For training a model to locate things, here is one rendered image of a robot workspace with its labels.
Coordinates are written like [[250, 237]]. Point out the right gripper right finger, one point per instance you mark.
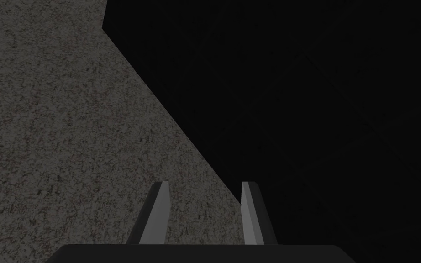
[[254, 219]]

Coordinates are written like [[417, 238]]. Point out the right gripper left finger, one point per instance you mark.
[[154, 219]]

